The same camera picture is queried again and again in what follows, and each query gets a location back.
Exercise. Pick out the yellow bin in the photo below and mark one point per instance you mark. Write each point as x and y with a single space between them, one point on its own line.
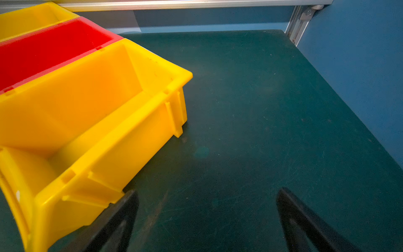
27 20
72 139

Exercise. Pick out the aluminium back frame rail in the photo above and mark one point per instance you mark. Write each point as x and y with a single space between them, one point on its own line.
93 6

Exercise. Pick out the aluminium right corner post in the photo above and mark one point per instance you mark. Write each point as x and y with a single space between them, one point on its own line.
300 18

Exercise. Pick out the yellow bin near right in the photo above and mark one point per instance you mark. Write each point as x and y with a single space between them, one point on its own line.
72 139

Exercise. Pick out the yellow bin far left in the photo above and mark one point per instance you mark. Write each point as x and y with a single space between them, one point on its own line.
27 20

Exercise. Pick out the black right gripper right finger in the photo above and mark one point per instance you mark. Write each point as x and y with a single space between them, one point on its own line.
300 225

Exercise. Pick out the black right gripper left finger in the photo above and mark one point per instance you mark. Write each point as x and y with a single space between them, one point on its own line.
112 230

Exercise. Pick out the red middle bin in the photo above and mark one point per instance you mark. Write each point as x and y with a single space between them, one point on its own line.
33 55

